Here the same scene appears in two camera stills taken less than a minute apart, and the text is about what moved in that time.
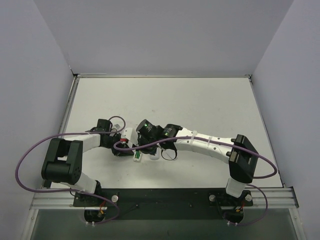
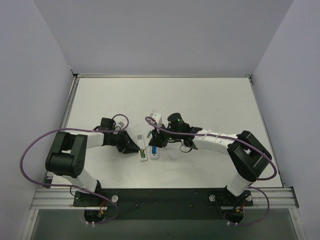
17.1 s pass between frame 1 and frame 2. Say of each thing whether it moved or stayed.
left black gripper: moved
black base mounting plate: stayed
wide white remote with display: stayed
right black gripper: moved
